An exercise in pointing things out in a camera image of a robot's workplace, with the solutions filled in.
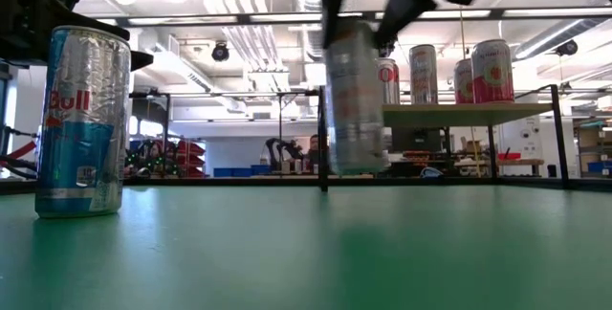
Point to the blue silver Red Bull can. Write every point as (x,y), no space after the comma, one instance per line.
(81,133)

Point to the white Celsius can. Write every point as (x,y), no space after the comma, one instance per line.
(354,109)
(423,75)

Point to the black-framed wooden shelf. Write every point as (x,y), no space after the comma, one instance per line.
(478,115)

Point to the red tray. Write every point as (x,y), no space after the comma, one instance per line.
(509,156)

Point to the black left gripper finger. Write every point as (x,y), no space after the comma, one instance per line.
(102,21)
(141,60)

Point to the black background robot arm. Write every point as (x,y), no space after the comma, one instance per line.
(282,149)

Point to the blue storage bin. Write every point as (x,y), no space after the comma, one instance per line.
(262,170)
(242,172)
(223,172)

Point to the silver Diet Coke can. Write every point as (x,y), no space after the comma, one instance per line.
(392,85)

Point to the black table edge rail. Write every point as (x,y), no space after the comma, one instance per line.
(239,182)

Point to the brown cardboard box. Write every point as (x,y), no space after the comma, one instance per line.
(595,138)

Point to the white LED light strip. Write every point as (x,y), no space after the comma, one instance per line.
(454,14)
(181,20)
(287,16)
(554,12)

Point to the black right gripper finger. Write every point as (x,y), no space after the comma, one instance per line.
(399,15)
(332,8)

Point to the red storage rack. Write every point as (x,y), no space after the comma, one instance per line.
(191,157)

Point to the black ceiling camera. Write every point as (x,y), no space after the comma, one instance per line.
(566,48)
(220,52)

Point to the black metal rig frame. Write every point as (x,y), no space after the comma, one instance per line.
(243,18)

